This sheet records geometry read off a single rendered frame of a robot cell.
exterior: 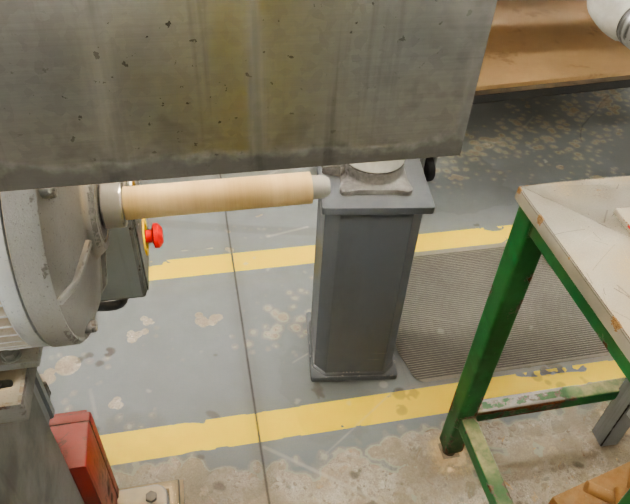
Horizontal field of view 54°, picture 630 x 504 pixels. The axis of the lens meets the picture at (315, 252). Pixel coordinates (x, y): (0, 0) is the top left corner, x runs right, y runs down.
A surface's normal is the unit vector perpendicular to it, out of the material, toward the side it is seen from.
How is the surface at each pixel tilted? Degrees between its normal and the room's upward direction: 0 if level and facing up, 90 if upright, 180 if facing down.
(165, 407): 0
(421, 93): 90
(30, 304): 87
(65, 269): 86
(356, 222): 90
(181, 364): 0
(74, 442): 0
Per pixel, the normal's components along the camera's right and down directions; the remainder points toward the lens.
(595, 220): 0.04, -0.73
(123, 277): 0.20, 0.67
